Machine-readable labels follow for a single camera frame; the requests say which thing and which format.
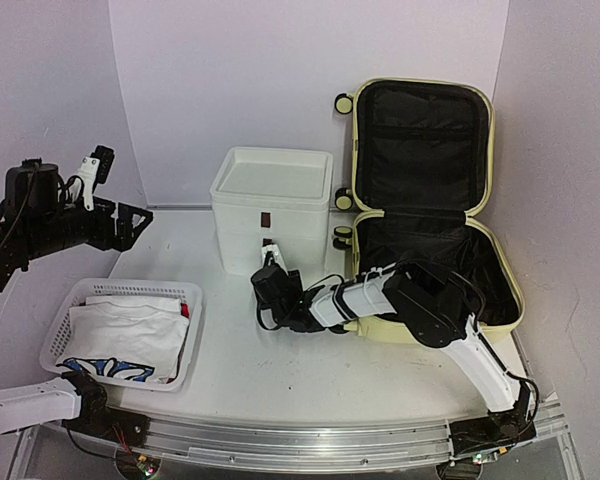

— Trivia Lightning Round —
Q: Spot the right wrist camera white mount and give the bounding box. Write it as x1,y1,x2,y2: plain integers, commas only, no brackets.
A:
261,238,288,272

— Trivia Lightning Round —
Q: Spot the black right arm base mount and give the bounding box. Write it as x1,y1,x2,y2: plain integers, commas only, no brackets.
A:
449,411,536,459

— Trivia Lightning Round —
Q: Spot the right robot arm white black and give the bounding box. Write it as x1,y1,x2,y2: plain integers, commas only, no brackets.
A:
251,260,536,443

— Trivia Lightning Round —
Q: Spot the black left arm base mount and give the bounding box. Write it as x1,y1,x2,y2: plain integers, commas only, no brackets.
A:
62,407,150,447

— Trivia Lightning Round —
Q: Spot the white blue-print t-shirt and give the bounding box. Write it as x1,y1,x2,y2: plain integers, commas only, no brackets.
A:
56,295,190,384

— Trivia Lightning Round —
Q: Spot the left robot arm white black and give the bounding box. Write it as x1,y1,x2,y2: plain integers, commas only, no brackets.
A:
0,148,153,444

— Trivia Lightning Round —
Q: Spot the white three-drawer storage cabinet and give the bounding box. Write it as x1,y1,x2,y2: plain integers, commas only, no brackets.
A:
210,147,333,282

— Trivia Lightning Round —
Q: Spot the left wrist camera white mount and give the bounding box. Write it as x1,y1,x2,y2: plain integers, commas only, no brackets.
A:
66,145,115,211

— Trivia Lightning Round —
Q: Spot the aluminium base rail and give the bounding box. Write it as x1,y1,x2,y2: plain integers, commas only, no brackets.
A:
135,400,579,477

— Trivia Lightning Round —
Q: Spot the red printed t-shirt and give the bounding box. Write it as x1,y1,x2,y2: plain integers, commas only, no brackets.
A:
181,303,190,319

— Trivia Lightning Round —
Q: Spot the pale yellow hard-shell suitcase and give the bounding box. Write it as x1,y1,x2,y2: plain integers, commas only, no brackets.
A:
334,78,525,342

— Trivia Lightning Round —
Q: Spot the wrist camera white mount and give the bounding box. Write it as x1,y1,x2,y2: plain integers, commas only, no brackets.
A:
261,238,288,272
66,145,115,211

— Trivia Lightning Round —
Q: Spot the white perforated plastic basket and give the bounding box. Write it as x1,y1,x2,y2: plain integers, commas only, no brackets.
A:
39,278,203,392

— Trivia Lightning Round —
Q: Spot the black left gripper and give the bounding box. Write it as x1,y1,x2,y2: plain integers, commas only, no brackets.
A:
21,196,152,261

